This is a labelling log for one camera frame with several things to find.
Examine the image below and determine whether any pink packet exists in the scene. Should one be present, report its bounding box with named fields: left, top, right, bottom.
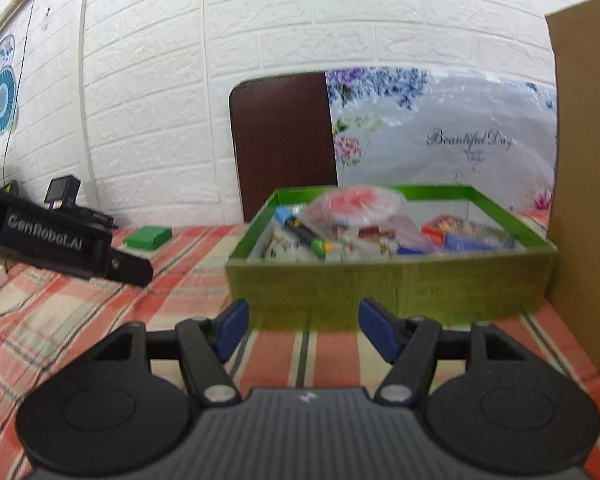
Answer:
left=305, top=185, right=408, bottom=233

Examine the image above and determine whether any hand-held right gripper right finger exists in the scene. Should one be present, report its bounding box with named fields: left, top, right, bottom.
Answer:
left=358, top=299, right=528, bottom=407

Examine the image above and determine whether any long blue box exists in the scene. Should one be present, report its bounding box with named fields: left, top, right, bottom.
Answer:
left=442, top=232, right=503, bottom=252

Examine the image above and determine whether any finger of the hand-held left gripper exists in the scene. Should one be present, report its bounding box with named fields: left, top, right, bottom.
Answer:
left=105, top=252, right=154, bottom=287

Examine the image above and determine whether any red plaid tablecloth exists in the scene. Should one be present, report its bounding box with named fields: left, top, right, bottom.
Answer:
left=0, top=222, right=600, bottom=480

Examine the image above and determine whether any floral plastic sheet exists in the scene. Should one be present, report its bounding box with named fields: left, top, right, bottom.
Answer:
left=325, top=66, right=558, bottom=221

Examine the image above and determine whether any blue fan wall poster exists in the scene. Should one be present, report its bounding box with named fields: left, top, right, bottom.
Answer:
left=0, top=34, right=21, bottom=136

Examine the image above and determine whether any black device with grey handle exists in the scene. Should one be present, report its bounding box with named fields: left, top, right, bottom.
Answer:
left=42, top=175, right=116, bottom=228

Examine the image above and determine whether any small green box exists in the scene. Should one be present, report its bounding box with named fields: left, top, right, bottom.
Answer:
left=124, top=226, right=173, bottom=252

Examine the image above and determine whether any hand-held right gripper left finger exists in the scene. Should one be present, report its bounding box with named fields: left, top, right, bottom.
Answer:
left=87, top=299, right=250, bottom=407

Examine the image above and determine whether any large green cardboard box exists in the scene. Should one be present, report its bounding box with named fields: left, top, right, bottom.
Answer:
left=225, top=184, right=560, bottom=333

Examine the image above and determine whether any black cable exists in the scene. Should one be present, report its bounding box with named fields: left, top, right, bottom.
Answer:
left=2, top=0, right=40, bottom=188

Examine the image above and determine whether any brown chair back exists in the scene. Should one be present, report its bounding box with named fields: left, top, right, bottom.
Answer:
left=228, top=71, right=340, bottom=223

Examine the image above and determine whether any blue capped marker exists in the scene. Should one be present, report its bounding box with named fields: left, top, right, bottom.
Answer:
left=274, top=206, right=328, bottom=257

